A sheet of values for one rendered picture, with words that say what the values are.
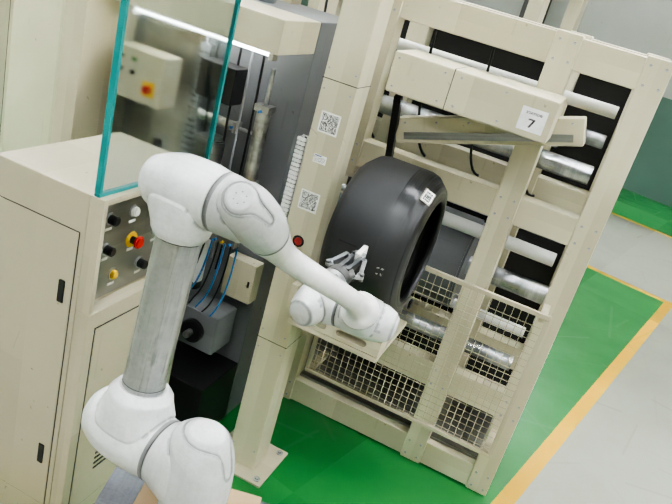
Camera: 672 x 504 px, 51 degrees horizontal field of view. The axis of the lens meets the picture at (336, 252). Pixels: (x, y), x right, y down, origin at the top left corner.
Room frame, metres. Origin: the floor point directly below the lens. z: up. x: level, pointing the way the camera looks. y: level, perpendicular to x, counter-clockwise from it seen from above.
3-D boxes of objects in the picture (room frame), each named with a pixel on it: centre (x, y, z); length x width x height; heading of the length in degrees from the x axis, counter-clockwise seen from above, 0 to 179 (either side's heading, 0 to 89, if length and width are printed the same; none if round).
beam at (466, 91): (2.65, -0.33, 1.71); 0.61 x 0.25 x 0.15; 73
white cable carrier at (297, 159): (2.46, 0.22, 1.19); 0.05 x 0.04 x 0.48; 163
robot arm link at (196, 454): (1.28, 0.17, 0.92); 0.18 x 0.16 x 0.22; 69
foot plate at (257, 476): (2.46, 0.13, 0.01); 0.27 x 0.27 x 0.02; 73
